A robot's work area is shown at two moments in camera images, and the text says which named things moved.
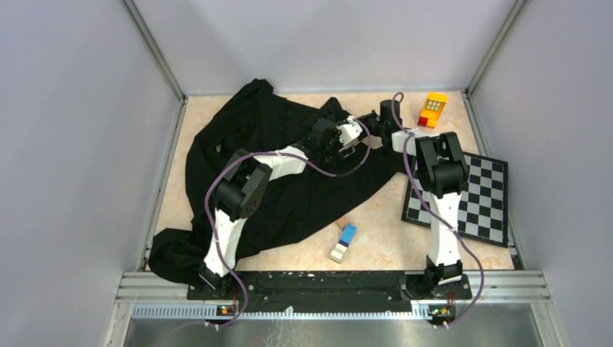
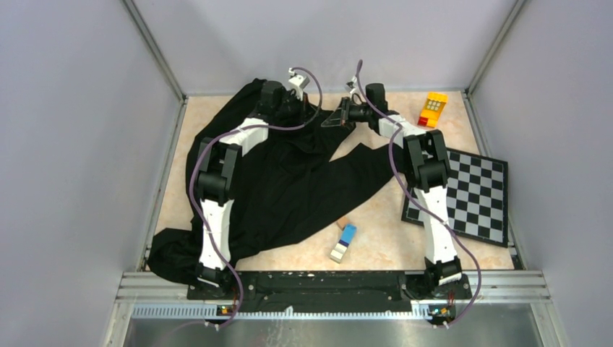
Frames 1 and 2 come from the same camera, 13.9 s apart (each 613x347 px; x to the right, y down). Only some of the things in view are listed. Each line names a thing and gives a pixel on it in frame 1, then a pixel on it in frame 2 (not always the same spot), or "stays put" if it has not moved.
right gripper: [363, 119] -> [340, 118]
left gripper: [335, 155] -> [305, 111]
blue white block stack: [348, 235] stays put
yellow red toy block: [432, 109] stays put
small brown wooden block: [343, 222] stays put
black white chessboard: [483, 204] stays put
